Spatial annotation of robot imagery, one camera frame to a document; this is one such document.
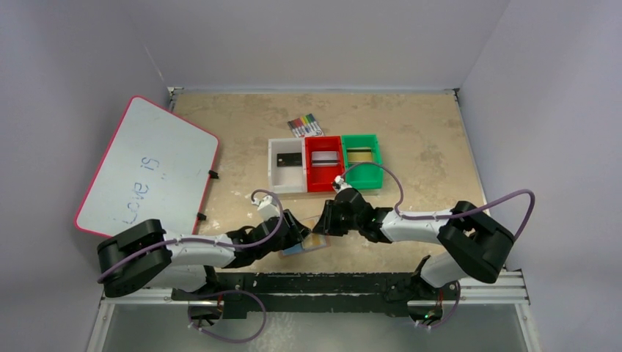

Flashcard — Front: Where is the pink leather card holder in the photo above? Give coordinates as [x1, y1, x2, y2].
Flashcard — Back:
[279, 232, 330, 259]

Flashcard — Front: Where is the orange credit card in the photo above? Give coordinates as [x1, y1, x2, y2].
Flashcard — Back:
[305, 234, 327, 249]
[345, 148, 374, 164]

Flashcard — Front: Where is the white plastic bin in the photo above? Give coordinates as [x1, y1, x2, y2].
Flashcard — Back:
[268, 138, 307, 194]

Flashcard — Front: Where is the red plastic bin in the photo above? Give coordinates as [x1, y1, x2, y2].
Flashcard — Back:
[304, 136, 345, 193]

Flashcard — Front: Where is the green plastic bin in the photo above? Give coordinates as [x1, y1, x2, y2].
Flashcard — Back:
[341, 134, 384, 190]

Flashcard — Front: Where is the red framed whiteboard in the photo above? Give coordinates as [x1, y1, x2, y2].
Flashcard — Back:
[74, 96, 219, 237]

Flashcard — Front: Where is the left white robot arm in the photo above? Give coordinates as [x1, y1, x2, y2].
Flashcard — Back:
[97, 210, 311, 300]

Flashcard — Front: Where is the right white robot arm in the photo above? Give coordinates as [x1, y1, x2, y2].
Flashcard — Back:
[312, 188, 515, 298]

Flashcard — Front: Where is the silver credit card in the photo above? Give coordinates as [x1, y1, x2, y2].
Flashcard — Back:
[311, 151, 340, 167]

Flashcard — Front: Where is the black credit card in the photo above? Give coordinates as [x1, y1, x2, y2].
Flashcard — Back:
[277, 153, 303, 167]

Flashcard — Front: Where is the pack of coloured markers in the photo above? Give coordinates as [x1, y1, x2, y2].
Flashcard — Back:
[287, 114, 324, 138]

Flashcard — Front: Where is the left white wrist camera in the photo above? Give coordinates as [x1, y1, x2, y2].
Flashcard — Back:
[252, 195, 282, 221]

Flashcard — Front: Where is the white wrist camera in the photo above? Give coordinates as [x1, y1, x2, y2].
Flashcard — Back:
[332, 175, 352, 193]
[252, 195, 282, 221]

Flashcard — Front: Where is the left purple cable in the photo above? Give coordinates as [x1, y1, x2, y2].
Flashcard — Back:
[97, 189, 285, 285]

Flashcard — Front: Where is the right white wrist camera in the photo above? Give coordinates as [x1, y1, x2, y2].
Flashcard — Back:
[332, 175, 352, 193]

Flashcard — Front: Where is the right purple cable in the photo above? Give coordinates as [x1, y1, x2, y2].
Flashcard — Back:
[340, 162, 536, 239]

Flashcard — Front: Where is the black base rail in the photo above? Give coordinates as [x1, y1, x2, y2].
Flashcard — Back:
[172, 271, 458, 319]

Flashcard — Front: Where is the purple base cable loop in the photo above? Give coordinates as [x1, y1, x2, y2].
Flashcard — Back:
[187, 290, 267, 343]

